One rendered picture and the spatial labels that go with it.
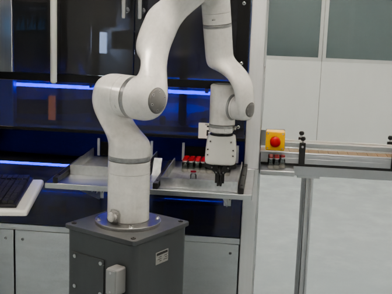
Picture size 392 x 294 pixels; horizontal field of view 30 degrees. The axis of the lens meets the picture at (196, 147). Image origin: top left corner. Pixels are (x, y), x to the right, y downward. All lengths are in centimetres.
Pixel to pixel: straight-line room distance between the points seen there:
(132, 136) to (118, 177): 12
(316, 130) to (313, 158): 454
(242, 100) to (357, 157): 78
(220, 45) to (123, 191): 57
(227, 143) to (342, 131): 514
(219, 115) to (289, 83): 506
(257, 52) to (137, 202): 92
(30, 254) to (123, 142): 114
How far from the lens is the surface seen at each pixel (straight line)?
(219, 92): 233
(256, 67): 275
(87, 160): 286
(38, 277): 308
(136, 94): 196
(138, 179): 204
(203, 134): 279
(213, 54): 229
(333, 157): 291
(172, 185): 245
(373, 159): 293
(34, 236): 302
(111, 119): 207
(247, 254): 289
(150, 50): 204
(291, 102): 739
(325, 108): 742
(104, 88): 205
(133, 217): 207
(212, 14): 227
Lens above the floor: 147
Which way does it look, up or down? 11 degrees down
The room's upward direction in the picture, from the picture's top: 2 degrees clockwise
